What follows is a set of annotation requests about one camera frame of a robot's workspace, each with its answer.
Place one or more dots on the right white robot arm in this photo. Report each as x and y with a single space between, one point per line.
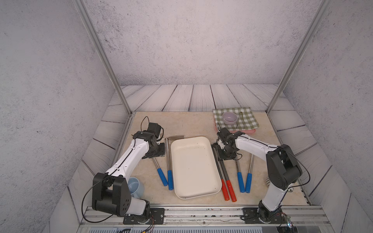
282 167

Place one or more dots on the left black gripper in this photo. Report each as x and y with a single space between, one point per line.
162 152

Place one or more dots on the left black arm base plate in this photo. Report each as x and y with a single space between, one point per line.
150 216

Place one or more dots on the left aluminium frame post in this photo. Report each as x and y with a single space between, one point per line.
80 6

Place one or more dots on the green checkered cloth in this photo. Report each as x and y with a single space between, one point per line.
247 120

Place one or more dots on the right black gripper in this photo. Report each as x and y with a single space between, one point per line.
220 156

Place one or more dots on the light blue plastic cup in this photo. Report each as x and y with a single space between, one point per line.
136 187

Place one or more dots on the grey ribbed ceramic cup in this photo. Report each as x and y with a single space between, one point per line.
267 181

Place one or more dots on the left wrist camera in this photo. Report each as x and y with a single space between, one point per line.
155 129

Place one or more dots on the small lilac bowl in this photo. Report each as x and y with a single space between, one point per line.
230 118

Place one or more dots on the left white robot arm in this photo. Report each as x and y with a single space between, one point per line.
110 191

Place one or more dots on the white rectangular storage tray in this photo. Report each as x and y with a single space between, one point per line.
195 173

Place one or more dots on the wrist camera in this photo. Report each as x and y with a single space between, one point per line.
155 129
223 134

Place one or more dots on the aluminium frame post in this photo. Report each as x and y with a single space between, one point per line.
80 6
307 38

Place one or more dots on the right aluminium frame post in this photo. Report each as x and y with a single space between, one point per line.
307 38

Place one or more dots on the pink tray under cloth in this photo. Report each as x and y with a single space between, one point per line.
248 132

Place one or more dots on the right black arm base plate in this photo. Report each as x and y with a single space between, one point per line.
262 216

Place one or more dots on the aluminium front rail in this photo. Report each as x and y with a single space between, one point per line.
210 219

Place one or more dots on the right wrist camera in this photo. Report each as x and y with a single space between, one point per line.
223 134

